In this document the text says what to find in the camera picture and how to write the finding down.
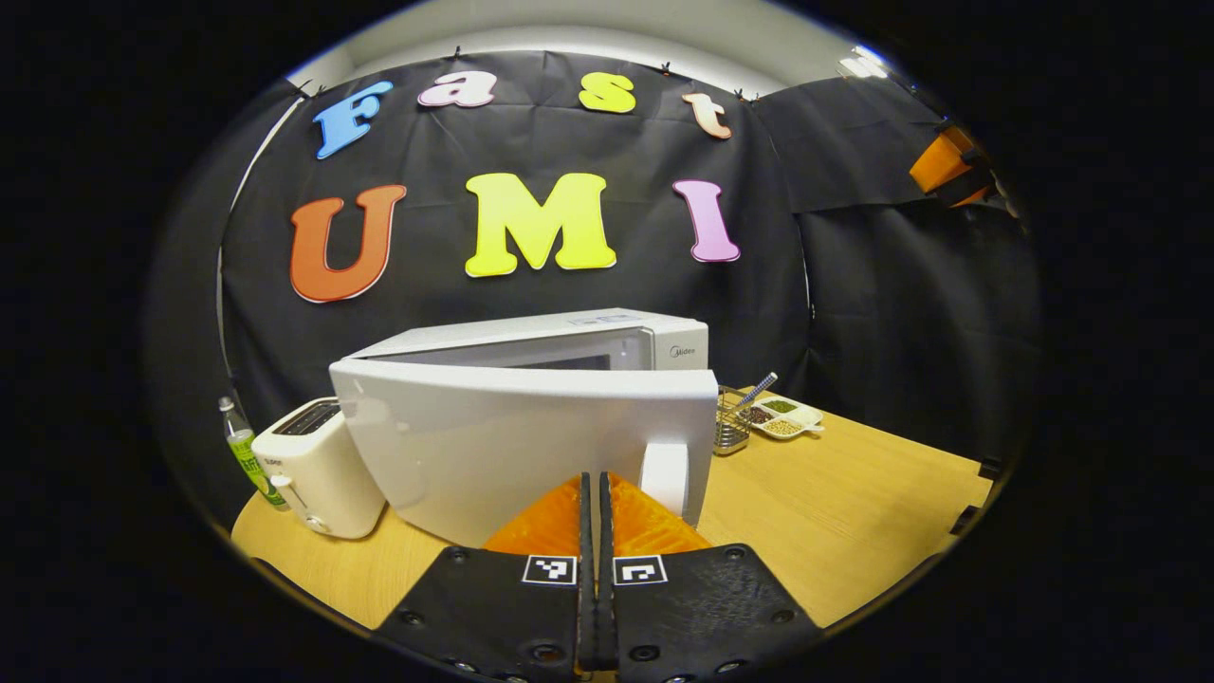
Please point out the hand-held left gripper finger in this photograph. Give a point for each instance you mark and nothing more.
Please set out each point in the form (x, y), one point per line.
(605, 588)
(585, 588)

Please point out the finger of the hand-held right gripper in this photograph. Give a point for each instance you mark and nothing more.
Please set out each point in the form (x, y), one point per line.
(977, 194)
(942, 163)

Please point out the white microwave oven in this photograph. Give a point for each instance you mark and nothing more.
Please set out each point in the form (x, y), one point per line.
(512, 436)

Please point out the small ceiling light panel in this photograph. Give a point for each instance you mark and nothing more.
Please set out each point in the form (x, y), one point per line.
(863, 66)

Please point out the divided white condiment dish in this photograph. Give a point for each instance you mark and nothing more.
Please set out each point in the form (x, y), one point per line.
(787, 422)

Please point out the metal spoon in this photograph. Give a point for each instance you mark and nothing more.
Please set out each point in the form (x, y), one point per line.
(759, 387)

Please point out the white toaster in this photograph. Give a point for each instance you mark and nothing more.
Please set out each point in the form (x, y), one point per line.
(322, 474)

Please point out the green label drink bottle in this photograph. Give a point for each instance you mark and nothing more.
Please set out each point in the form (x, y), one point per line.
(247, 455)

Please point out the black backdrop cloth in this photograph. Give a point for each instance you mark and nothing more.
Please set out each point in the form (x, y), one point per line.
(569, 133)

